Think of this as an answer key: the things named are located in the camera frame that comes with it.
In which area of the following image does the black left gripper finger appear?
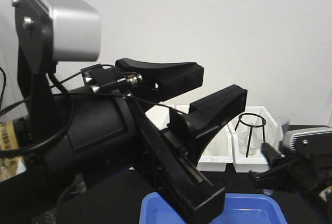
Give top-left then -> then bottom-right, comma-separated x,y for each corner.
116,58 -> 204,102
168,85 -> 247,166

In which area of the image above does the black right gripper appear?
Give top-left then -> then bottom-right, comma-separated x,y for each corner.
250,143 -> 331,193

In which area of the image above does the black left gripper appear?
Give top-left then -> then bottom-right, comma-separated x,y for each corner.
43,66 -> 225,223

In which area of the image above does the clear glass test tube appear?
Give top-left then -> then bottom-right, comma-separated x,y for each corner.
262,115 -> 291,196

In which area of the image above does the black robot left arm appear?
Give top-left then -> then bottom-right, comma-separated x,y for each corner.
1,59 -> 247,223

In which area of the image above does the glass flask in right bin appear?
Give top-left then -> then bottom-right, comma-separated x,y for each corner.
238,127 -> 261,157

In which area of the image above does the left white storage bin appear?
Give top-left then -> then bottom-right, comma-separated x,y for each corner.
145,106 -> 170,130

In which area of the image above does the white storage bin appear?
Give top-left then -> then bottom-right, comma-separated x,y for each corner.
227,106 -> 277,173
145,106 -> 170,130
197,125 -> 233,172

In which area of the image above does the right white storage bin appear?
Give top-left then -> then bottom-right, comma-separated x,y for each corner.
227,106 -> 277,173

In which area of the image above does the middle white storage bin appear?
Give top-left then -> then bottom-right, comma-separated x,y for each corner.
197,125 -> 233,172

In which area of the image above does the blue plastic tray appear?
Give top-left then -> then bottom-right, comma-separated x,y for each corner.
139,192 -> 287,224

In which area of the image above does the black wire tripod stand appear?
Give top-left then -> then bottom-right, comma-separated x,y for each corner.
234,113 -> 267,158

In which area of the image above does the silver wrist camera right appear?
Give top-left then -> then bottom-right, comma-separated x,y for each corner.
279,127 -> 331,156

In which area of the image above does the black power cable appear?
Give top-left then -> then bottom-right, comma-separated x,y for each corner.
0,67 -> 7,110

